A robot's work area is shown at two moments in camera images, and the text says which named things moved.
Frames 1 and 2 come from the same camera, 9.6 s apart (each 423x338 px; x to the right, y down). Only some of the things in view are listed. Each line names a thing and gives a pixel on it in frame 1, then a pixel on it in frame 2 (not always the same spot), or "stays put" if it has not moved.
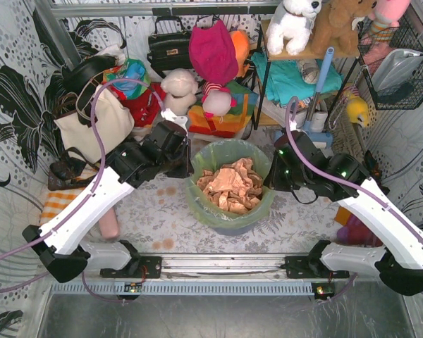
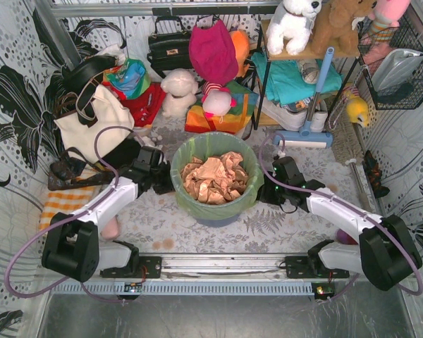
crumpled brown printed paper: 235,187 stays put
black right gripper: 277,174 → 266,192
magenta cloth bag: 212,52 stays put
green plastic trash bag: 213,155 → 207,144
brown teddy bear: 333,27 stays put
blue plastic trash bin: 250,229 → 218,223
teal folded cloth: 285,81 stays put
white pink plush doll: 217,100 stays put
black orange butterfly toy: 371,165 stays put
